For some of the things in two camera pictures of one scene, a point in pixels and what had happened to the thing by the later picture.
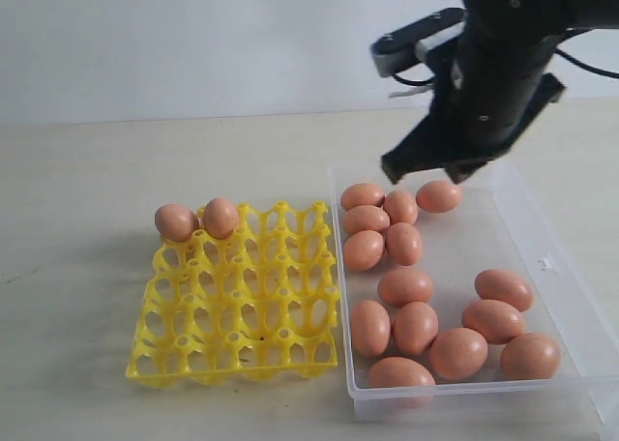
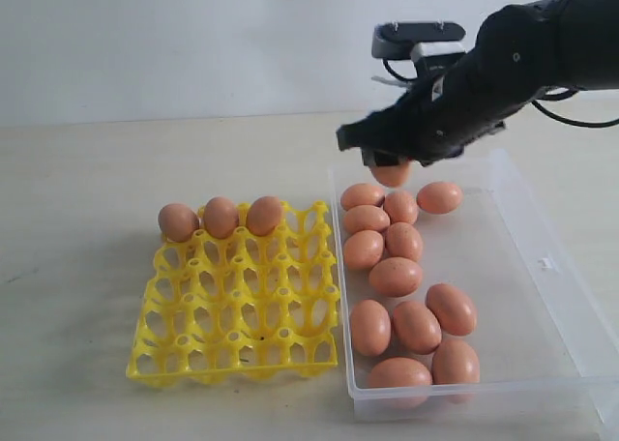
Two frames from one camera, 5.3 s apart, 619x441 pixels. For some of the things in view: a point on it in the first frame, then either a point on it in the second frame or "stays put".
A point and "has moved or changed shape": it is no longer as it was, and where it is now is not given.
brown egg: [221, 218] stays put
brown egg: [415, 327] stays put
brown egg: [399, 371] stays put
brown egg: [400, 286] has moved or changed shape
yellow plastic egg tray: [252, 294] stays put
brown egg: [400, 207] stays put
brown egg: [438, 196] stays put
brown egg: [530, 356] has moved or changed shape
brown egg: [360, 218] stays put
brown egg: [361, 194] stays put
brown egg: [497, 320] -> [456, 312]
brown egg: [176, 222] stays put
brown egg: [457, 354] has moved or changed shape
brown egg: [494, 283] -> [264, 214]
